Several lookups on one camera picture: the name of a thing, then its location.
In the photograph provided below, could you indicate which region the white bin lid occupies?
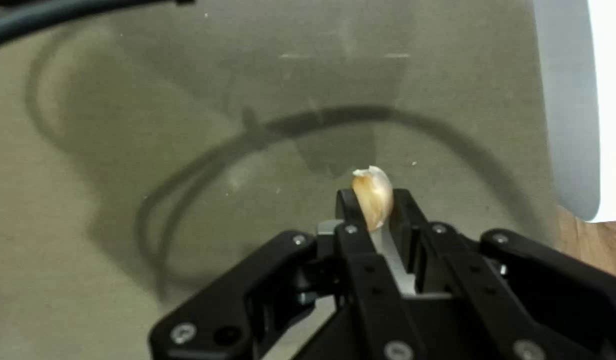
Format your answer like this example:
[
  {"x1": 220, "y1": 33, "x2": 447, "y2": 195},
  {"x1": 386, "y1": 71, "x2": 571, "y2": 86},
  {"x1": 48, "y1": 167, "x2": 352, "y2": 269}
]
[{"x1": 535, "y1": 0, "x2": 616, "y2": 222}]

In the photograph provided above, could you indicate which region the small paper ball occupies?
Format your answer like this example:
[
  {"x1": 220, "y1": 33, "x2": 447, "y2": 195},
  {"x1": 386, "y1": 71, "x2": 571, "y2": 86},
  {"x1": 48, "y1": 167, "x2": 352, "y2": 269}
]
[{"x1": 352, "y1": 165, "x2": 394, "y2": 232}]

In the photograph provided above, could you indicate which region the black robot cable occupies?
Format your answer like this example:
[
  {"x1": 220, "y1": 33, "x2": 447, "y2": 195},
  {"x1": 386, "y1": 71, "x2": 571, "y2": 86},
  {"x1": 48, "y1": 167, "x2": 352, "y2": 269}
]
[{"x1": 0, "y1": 0, "x2": 196, "y2": 51}]

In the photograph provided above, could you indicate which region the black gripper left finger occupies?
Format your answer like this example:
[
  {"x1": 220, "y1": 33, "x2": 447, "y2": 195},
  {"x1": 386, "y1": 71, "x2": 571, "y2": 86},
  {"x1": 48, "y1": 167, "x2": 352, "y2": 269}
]
[{"x1": 149, "y1": 189, "x2": 425, "y2": 360}]

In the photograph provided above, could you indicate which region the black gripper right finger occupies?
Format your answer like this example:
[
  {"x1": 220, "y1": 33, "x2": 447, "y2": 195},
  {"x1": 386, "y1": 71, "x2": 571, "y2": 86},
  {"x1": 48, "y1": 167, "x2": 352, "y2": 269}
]
[{"x1": 391, "y1": 188, "x2": 616, "y2": 360}]

